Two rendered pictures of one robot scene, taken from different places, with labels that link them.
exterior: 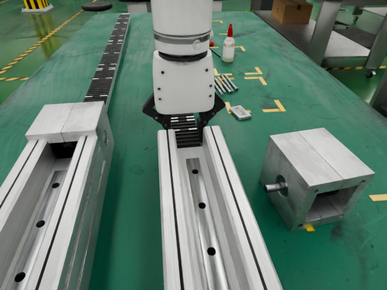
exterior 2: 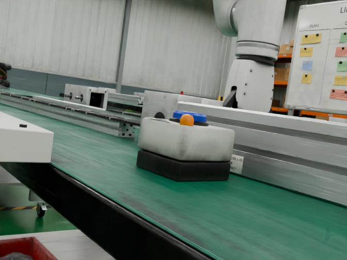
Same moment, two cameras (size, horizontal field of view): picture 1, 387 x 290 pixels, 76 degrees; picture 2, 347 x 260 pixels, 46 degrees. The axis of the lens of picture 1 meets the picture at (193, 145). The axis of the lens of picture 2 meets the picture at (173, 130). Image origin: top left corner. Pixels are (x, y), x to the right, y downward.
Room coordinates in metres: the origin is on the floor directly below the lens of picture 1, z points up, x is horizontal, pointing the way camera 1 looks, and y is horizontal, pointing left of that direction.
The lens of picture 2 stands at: (-0.24, 0.58, 0.86)
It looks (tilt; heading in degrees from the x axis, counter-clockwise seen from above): 4 degrees down; 328
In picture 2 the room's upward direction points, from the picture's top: 8 degrees clockwise
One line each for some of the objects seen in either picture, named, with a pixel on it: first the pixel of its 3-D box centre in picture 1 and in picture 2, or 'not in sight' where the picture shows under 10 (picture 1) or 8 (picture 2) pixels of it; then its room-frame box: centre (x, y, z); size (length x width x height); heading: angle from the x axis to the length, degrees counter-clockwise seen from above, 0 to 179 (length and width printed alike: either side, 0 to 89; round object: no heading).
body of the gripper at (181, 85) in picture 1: (183, 79); (251, 84); (0.39, 0.02, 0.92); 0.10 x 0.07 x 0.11; 98
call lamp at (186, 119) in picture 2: not in sight; (187, 119); (0.13, 0.33, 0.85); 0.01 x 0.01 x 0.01
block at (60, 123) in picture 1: (69, 140); (174, 123); (0.34, 0.21, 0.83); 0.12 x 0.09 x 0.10; 98
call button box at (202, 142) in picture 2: not in sight; (190, 147); (0.16, 0.30, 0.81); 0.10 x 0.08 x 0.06; 98
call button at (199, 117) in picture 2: not in sight; (189, 119); (0.16, 0.31, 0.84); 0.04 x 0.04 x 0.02
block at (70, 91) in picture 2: not in sight; (77, 96); (1.43, 0.02, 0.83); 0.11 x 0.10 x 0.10; 100
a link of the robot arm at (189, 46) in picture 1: (183, 39); (257, 53); (0.39, 0.01, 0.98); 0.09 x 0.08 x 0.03; 98
